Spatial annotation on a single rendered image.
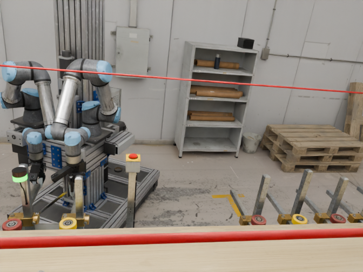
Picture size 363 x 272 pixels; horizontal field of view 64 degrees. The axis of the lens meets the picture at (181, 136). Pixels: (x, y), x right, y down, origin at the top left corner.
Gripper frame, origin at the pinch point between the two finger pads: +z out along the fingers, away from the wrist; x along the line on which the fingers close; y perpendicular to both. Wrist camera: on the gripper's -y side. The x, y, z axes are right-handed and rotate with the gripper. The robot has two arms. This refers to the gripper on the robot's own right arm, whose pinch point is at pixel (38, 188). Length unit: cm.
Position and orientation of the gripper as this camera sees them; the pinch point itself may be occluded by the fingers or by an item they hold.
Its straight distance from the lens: 200.8
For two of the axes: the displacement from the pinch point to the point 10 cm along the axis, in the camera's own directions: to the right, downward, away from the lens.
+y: -1.6, -4.2, 9.0
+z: -1.1, 9.1, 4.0
